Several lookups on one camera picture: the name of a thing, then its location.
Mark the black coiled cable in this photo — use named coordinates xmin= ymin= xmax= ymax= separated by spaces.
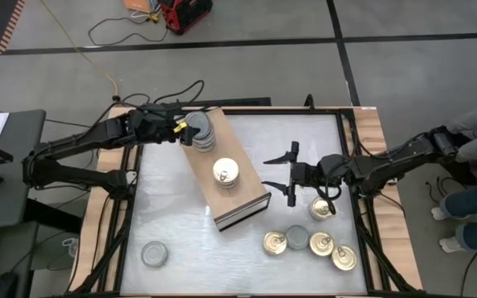
xmin=112 ymin=93 xmax=152 ymax=108

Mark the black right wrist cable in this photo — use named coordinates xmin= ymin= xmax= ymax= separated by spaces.
xmin=316 ymin=181 xmax=344 ymax=216

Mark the black flat bar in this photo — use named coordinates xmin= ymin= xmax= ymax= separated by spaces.
xmin=196 ymin=97 xmax=272 ymax=108

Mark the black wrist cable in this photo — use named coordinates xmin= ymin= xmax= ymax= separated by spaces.
xmin=113 ymin=79 xmax=205 ymax=115
xmin=316 ymin=181 xmax=344 ymax=216

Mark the black computer mouse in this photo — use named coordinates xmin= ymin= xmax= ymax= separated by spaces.
xmin=0 ymin=271 xmax=19 ymax=298

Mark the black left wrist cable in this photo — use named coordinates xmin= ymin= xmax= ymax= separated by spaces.
xmin=113 ymin=79 xmax=205 ymax=115

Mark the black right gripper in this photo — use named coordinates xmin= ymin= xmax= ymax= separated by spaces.
xmin=261 ymin=141 xmax=327 ymax=208

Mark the yellow power cable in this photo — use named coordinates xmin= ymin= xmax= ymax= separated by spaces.
xmin=39 ymin=0 xmax=120 ymax=97

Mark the black floor cable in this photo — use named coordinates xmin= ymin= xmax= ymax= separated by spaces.
xmin=87 ymin=15 xmax=170 ymax=47
xmin=460 ymin=249 xmax=477 ymax=298

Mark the grey desk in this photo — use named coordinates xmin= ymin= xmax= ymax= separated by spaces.
xmin=0 ymin=108 xmax=47 ymax=233

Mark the orange folder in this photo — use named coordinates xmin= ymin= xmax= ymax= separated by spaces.
xmin=123 ymin=0 xmax=160 ymax=15

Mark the red black equipment case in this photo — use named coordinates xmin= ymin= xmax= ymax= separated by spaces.
xmin=158 ymin=0 xmax=214 ymax=36

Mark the black aluminium table frame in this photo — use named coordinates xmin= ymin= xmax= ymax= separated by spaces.
xmin=65 ymin=105 xmax=425 ymax=298

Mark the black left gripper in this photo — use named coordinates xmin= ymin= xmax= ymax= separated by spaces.
xmin=153 ymin=106 xmax=201 ymax=147

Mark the small clear plastic object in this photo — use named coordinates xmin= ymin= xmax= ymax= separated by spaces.
xmin=61 ymin=236 xmax=80 ymax=258

